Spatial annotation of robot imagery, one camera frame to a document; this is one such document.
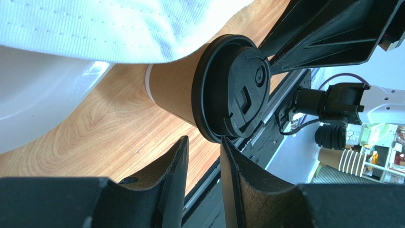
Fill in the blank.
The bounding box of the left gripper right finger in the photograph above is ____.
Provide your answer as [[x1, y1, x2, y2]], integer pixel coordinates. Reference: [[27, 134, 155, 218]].
[[220, 137, 405, 228]]

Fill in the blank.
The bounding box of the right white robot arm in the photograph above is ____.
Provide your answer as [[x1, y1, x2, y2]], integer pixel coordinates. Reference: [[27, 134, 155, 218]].
[[259, 0, 405, 124]]

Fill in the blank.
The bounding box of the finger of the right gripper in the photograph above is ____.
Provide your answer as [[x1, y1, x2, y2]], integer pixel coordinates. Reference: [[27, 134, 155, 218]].
[[259, 0, 400, 75]]

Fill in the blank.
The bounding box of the white plastic basket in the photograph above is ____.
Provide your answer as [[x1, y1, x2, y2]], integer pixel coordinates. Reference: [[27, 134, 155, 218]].
[[0, 46, 113, 153]]

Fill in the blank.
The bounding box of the brown paper coffee cup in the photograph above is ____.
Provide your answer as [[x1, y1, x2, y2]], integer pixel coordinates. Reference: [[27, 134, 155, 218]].
[[145, 43, 209, 126]]

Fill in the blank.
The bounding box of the stack of black lids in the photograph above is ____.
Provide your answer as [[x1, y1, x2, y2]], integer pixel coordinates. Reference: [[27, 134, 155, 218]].
[[315, 124, 347, 150]]

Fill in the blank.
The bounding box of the stack of paper cups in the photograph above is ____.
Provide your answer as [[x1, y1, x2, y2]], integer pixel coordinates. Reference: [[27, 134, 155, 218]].
[[318, 148, 366, 177]]

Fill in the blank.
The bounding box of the white bucket hat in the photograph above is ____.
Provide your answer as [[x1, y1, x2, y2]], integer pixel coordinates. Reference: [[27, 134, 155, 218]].
[[0, 0, 250, 64]]

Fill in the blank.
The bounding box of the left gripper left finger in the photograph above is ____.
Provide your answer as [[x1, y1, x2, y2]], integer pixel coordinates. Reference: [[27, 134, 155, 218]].
[[0, 136, 189, 228]]

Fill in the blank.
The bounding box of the black cup lid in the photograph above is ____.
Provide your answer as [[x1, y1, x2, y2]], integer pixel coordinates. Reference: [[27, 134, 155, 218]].
[[191, 34, 271, 143]]

